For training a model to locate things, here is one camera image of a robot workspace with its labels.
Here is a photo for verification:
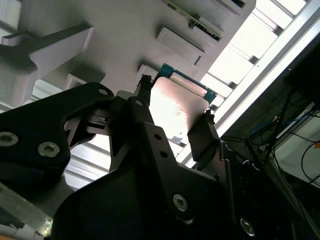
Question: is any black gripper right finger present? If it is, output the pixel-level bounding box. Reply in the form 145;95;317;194
187;107;301;240

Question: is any CPU with silver top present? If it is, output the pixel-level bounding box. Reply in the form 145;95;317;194
149;62;217;141

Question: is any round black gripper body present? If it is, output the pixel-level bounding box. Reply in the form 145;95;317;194
51;159;241;240

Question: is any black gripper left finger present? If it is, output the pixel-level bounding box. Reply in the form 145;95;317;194
0;74;197;225

